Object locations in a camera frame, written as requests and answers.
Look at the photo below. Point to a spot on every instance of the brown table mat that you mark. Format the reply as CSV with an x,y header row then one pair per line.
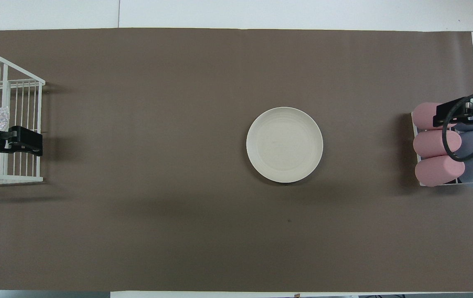
x,y
178,124

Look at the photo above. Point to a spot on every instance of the pink plastic cup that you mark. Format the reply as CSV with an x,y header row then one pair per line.
x,y
431,144
423,116
437,170

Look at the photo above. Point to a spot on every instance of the cream round plate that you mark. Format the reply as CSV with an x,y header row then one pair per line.
x,y
284,145

